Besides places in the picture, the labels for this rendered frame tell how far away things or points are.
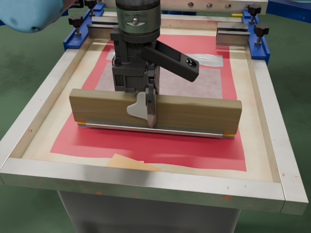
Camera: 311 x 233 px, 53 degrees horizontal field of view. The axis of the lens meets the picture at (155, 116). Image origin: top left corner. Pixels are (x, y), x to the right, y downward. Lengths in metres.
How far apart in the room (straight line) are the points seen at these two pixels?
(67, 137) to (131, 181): 0.22
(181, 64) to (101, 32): 0.52
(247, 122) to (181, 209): 0.26
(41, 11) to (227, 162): 0.44
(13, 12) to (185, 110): 0.37
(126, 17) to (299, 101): 2.20
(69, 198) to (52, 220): 0.96
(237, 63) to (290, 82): 1.86
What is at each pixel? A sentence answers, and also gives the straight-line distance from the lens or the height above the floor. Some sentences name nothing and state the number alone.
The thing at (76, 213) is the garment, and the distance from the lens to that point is 0.86.
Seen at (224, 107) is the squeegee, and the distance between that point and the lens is 0.63.
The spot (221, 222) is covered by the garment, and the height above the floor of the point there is 0.76.
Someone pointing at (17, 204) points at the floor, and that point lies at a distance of 1.88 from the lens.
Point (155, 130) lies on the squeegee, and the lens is 0.66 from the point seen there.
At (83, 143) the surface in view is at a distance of 0.69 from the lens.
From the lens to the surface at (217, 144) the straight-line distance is 0.69.
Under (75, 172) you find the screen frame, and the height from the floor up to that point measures 0.99.
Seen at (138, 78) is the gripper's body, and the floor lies 1.11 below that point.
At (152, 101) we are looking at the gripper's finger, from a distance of 0.58.
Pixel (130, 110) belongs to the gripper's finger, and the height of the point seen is 1.04.
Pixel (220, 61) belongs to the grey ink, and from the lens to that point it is 0.98.
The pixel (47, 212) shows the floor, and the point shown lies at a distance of 1.79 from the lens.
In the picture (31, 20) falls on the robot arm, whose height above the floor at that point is 1.28.
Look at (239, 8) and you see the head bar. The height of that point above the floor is 1.01.
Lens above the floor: 1.43
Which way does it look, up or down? 40 degrees down
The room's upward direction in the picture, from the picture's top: straight up
